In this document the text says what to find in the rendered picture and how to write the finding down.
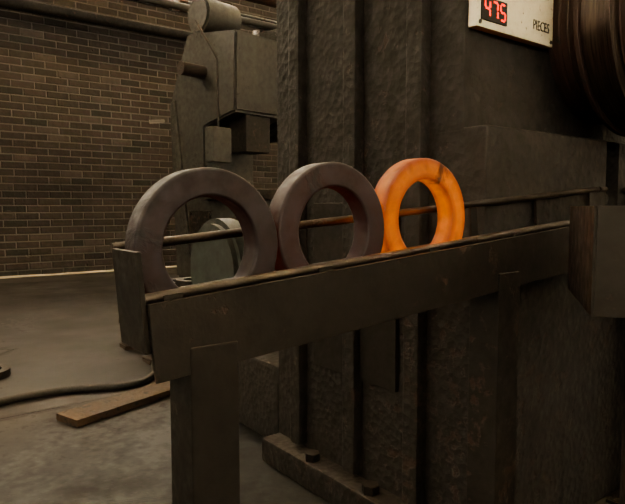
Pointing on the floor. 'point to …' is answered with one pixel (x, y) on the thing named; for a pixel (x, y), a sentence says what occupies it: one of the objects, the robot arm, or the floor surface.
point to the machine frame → (296, 101)
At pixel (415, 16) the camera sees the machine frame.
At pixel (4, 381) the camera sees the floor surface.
